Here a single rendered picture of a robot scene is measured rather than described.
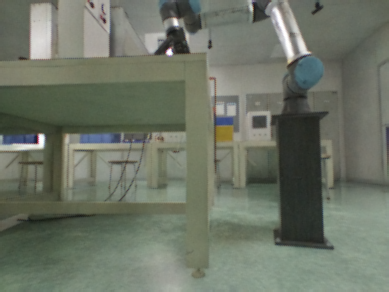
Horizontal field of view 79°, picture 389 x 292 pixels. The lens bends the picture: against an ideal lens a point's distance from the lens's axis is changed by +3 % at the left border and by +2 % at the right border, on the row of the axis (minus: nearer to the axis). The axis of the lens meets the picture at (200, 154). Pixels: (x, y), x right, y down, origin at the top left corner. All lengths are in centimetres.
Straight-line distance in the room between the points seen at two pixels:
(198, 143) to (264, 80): 531
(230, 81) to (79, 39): 496
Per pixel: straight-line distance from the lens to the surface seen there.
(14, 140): 534
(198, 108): 80
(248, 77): 599
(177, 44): 118
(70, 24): 126
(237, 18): 139
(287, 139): 117
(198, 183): 78
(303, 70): 113
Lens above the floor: 36
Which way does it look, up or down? 3 degrees up
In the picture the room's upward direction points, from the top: 1 degrees counter-clockwise
